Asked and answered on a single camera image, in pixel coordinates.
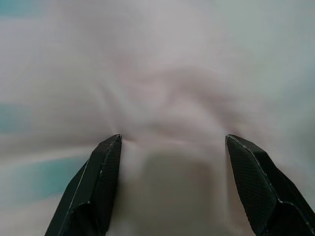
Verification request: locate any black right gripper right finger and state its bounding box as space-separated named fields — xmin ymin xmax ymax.
xmin=224 ymin=134 xmax=315 ymax=236

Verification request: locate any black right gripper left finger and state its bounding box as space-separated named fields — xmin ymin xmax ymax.
xmin=44 ymin=134 xmax=123 ymax=236

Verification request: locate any white pillow with colourful print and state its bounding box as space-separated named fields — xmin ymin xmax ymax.
xmin=0 ymin=0 xmax=315 ymax=236

